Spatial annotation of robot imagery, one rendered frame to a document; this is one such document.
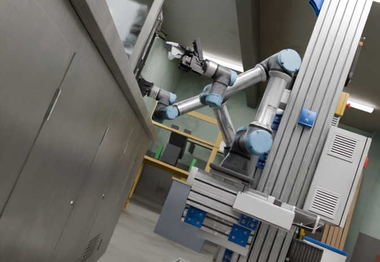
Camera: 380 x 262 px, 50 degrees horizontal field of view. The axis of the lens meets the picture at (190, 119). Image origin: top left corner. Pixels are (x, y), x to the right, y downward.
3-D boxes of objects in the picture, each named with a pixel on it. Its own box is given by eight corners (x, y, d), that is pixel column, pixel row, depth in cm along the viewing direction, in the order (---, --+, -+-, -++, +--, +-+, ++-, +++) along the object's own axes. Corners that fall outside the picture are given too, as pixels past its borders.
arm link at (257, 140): (255, 158, 201) (291, 59, 209) (268, 159, 187) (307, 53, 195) (234, 149, 199) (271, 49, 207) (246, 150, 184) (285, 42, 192)
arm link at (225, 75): (233, 87, 188) (240, 71, 190) (212, 77, 186) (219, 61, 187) (228, 89, 196) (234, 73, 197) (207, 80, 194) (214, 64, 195)
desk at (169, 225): (221, 248, 593) (238, 202, 603) (201, 254, 470) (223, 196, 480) (180, 230, 614) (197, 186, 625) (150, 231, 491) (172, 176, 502)
